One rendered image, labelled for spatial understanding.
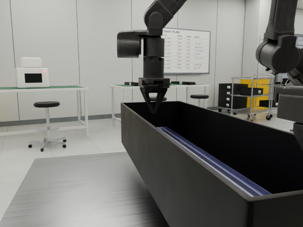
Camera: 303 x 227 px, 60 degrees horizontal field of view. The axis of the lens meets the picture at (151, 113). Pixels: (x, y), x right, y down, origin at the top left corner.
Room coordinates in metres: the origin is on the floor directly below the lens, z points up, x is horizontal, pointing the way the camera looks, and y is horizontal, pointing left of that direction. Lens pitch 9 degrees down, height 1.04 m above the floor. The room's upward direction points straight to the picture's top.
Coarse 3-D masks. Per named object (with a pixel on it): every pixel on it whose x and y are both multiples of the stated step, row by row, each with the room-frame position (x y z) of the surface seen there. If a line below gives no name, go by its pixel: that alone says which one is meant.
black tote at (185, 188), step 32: (128, 128) 0.59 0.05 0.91; (192, 128) 0.65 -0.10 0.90; (224, 128) 0.50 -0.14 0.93; (256, 128) 0.41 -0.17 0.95; (160, 160) 0.34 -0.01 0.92; (192, 160) 0.24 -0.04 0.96; (224, 160) 0.50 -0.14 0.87; (256, 160) 0.40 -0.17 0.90; (288, 160) 0.34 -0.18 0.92; (160, 192) 0.34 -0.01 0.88; (192, 192) 0.24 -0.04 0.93; (224, 192) 0.18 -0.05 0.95; (288, 192) 0.17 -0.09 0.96; (192, 224) 0.24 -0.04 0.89; (224, 224) 0.18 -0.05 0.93; (256, 224) 0.16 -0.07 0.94; (288, 224) 0.16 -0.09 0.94
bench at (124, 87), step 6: (174, 84) 5.20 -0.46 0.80; (180, 84) 5.20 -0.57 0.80; (198, 84) 5.20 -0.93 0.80; (204, 84) 5.20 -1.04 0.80; (186, 90) 5.76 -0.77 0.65; (204, 90) 5.19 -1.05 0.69; (186, 96) 5.76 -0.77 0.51; (186, 102) 5.76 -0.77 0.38; (204, 102) 5.17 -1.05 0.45; (114, 108) 5.02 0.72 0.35; (114, 114) 5.02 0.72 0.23; (114, 120) 5.01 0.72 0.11; (120, 120) 4.60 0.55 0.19
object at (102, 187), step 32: (64, 160) 0.69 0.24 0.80; (96, 160) 0.69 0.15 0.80; (128, 160) 0.69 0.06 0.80; (32, 192) 0.50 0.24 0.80; (64, 192) 0.50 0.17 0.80; (96, 192) 0.50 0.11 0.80; (128, 192) 0.50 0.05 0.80; (0, 224) 0.38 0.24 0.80; (32, 224) 0.38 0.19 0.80; (64, 224) 0.38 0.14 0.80; (96, 224) 0.38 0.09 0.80; (128, 224) 0.38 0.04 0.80; (160, 224) 0.38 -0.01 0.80
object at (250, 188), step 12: (168, 132) 0.63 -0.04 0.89; (180, 144) 0.53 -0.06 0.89; (192, 144) 0.53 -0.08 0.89; (204, 156) 0.45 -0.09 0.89; (216, 168) 0.39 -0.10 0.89; (228, 168) 0.39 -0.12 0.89; (228, 180) 0.34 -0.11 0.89; (240, 180) 0.34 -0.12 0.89; (252, 192) 0.30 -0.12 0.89; (264, 192) 0.30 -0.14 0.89
